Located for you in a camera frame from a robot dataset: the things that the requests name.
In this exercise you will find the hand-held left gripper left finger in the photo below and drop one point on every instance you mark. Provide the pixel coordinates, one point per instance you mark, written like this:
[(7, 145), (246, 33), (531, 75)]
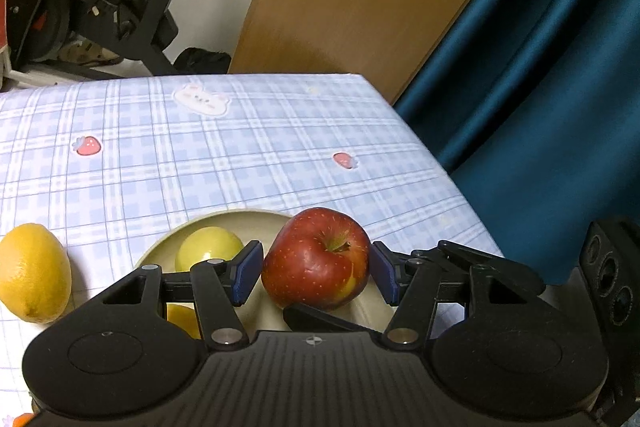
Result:
[(247, 272)]

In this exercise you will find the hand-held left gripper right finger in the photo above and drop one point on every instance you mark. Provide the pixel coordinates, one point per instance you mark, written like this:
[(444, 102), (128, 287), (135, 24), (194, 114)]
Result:
[(384, 274)]

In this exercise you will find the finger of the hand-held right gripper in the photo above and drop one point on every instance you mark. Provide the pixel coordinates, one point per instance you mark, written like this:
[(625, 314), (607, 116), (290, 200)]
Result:
[(315, 319), (515, 274)]

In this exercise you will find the yellow-green jujube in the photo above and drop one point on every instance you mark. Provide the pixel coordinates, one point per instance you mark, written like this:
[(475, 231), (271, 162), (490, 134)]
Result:
[(205, 247)]

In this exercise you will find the red apple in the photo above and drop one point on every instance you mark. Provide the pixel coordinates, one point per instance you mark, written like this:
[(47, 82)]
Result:
[(310, 262)]

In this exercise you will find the yellow lemon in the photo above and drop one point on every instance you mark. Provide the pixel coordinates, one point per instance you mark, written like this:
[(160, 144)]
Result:
[(32, 272), (182, 319)]

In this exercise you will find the beige round plate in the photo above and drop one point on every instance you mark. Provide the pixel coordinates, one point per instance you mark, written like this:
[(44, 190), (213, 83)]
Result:
[(160, 254)]

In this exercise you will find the small orange tangerine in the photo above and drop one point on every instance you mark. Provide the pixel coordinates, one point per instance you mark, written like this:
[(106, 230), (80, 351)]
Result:
[(22, 421)]

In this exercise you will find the blue checked tablecloth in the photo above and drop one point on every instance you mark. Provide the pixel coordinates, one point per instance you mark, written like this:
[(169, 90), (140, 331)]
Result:
[(250, 157)]

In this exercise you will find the dark blue curtain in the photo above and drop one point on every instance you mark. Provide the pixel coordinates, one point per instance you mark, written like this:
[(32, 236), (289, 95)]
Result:
[(550, 107)]

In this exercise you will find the black bag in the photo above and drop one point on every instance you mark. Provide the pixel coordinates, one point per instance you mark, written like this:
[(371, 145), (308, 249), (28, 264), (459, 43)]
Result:
[(202, 61)]

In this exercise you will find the brown sandal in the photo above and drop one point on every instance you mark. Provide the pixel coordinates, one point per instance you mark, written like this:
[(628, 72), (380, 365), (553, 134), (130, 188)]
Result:
[(90, 54)]

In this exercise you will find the brown wooden board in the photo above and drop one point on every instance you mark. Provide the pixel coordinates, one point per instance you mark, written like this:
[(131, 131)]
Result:
[(350, 7)]

